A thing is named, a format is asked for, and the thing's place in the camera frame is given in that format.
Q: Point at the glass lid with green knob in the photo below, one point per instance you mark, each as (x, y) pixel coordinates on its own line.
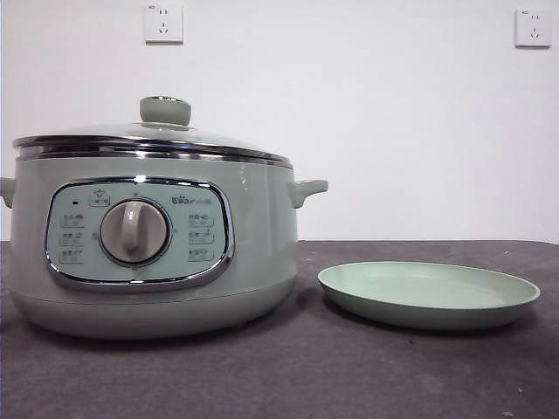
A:
(166, 111)

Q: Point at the pale green electric steamer pot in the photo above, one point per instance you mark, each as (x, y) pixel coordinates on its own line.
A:
(262, 218)

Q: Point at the grey steamer dial knob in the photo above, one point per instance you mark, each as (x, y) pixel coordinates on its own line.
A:
(134, 231)

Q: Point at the pale green round plate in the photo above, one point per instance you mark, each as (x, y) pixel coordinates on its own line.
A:
(393, 307)

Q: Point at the white wall socket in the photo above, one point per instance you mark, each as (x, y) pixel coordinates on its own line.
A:
(533, 28)
(163, 24)

